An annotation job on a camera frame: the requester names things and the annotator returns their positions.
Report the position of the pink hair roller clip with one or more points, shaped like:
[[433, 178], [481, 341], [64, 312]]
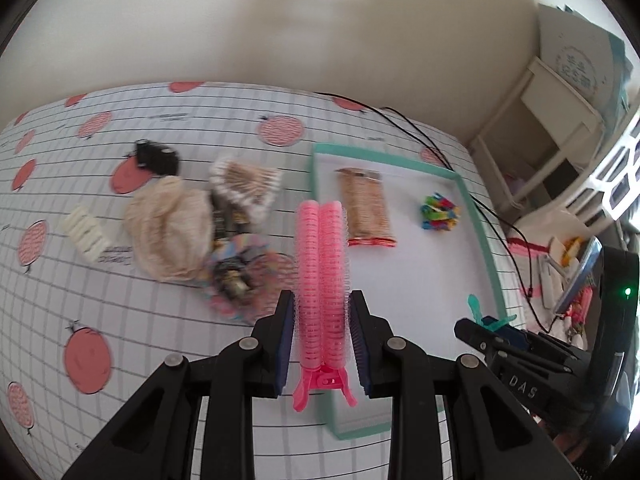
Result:
[[321, 295]]

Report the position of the teal rimmed white tray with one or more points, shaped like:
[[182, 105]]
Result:
[[422, 285]]

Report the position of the cream wooden chair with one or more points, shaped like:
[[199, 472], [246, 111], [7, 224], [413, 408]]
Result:
[[541, 124]]

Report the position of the white lattice furniture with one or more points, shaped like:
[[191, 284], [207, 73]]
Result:
[[608, 187]]

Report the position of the strawberry grid tablecloth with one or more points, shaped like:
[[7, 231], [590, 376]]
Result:
[[79, 338]]

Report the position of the teal printed box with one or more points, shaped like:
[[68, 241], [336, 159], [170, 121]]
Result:
[[590, 58]]

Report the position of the cream hair claw clip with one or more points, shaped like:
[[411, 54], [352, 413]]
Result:
[[85, 232]]

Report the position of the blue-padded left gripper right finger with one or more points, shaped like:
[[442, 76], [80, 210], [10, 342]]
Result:
[[369, 336]]

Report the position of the right hand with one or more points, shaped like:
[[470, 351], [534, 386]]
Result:
[[586, 455]]

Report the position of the wafer snack packet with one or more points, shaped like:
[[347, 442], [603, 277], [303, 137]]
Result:
[[363, 198]]

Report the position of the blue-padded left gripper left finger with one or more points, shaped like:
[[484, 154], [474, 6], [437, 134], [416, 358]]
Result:
[[275, 335]]

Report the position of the colourful plastic link toy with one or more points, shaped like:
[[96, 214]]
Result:
[[438, 213]]

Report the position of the pastel rainbow scrunchie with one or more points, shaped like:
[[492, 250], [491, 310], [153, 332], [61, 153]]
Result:
[[270, 272]]

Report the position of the grey phone stand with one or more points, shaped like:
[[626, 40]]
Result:
[[579, 276]]

